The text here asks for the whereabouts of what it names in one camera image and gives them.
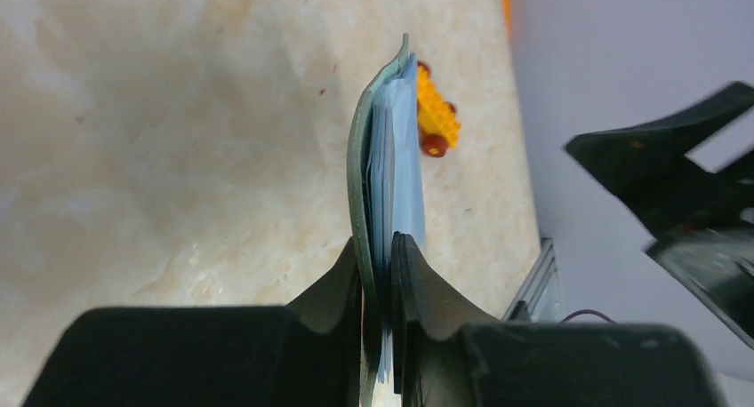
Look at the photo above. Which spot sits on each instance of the small orange red object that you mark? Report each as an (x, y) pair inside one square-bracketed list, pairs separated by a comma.
[(437, 118)]

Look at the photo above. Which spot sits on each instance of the orange cylindrical handle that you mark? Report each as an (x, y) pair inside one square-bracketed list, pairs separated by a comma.
[(507, 12)]

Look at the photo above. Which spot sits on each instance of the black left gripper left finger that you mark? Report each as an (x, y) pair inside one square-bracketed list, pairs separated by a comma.
[(305, 353)]

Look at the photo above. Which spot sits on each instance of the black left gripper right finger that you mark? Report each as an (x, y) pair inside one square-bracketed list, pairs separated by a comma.
[(449, 352)]

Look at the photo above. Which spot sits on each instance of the green leather card holder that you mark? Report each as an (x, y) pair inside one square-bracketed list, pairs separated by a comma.
[(384, 192)]

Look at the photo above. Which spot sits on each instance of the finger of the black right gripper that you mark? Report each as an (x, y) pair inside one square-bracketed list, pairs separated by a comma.
[(646, 166), (716, 266)]

